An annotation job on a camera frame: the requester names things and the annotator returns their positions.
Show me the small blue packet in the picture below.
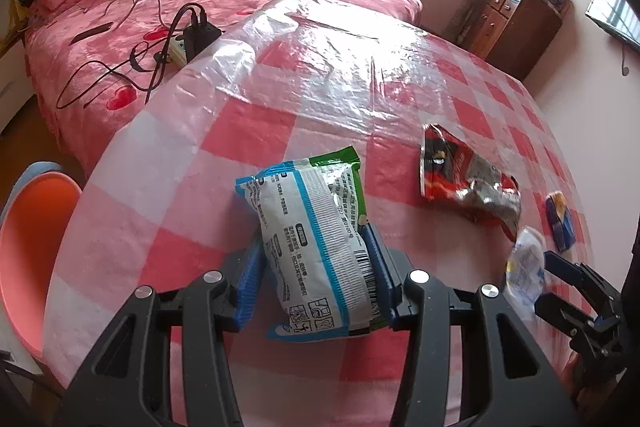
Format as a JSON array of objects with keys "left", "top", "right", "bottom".
[{"left": 545, "top": 191, "right": 577, "bottom": 253}]

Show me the brown wooden cabinet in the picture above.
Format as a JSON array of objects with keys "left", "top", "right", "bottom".
[{"left": 470, "top": 0, "right": 571, "bottom": 80}]

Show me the black charger with power strip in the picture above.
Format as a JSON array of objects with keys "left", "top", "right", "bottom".
[{"left": 145, "top": 2, "right": 211, "bottom": 102}]

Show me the white blue green snack packet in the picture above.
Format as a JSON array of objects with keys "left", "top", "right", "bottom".
[{"left": 235, "top": 146, "right": 386, "bottom": 343}]

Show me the pink checked tablecloth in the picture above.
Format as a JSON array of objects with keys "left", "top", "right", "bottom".
[{"left": 42, "top": 0, "right": 596, "bottom": 427}]

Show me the thin black cable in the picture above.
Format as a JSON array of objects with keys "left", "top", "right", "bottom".
[{"left": 55, "top": 0, "right": 171, "bottom": 110}]

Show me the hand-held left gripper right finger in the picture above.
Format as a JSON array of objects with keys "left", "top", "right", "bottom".
[{"left": 362, "top": 223, "right": 576, "bottom": 427}]

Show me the orange plastic chair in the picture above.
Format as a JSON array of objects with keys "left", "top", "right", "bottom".
[{"left": 0, "top": 162, "right": 83, "bottom": 388}]

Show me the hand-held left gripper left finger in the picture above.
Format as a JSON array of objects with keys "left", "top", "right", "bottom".
[{"left": 52, "top": 239, "right": 266, "bottom": 427}]

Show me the wall-mounted television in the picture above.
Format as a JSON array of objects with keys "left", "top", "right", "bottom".
[{"left": 585, "top": 0, "right": 640, "bottom": 55}]

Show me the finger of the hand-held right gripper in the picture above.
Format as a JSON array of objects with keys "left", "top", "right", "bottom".
[
  {"left": 533, "top": 293, "right": 597, "bottom": 344},
  {"left": 542, "top": 250, "right": 609, "bottom": 309}
]

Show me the red foil snack packet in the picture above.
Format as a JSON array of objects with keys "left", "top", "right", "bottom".
[{"left": 419, "top": 123, "right": 522, "bottom": 243}]

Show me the black phone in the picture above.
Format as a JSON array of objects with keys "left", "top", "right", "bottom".
[{"left": 70, "top": 21, "right": 115, "bottom": 44}]

